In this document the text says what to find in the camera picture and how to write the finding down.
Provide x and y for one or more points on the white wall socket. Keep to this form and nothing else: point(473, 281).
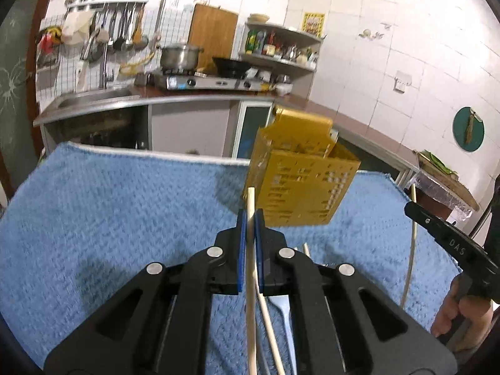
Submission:
point(401, 82)

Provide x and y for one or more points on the steel sink faucet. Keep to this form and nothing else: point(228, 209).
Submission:
point(96, 50)

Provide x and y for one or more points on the kitchen counter with cabinets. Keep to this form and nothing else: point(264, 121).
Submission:
point(209, 123)

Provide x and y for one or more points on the person right hand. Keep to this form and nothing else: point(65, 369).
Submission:
point(478, 310)

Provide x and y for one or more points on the steel hanging utensil rack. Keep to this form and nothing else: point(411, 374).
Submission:
point(99, 5)

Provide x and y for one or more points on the yellow wall poster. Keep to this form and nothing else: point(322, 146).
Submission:
point(313, 23)

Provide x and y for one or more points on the black wok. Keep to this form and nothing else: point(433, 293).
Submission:
point(230, 68)

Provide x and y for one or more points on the green round wall board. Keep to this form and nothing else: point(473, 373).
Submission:
point(468, 129)

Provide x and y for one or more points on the light blue plastic spoon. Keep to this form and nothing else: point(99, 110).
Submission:
point(281, 302)

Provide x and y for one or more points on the corner steel shelf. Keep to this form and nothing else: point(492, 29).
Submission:
point(282, 51)

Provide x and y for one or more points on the steel kitchen sink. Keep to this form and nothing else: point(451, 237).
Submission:
point(87, 98)

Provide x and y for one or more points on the yellow perforated utensil holder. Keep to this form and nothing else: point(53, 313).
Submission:
point(300, 174)

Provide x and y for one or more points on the wooden chopstick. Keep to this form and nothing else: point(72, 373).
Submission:
point(409, 273)
point(306, 250)
point(269, 328)
point(250, 287)

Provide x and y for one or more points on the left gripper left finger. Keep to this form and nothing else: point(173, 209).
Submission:
point(158, 322)

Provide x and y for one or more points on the steel cooking pot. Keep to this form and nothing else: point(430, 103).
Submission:
point(180, 57)

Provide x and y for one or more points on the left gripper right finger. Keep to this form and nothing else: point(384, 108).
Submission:
point(341, 322)

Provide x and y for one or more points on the dark wooden glass door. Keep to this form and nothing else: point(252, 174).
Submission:
point(21, 141)

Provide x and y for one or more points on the wooden cutting board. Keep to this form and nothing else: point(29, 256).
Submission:
point(212, 29)

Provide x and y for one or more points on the steel gas stove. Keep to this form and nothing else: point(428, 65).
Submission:
point(173, 82)

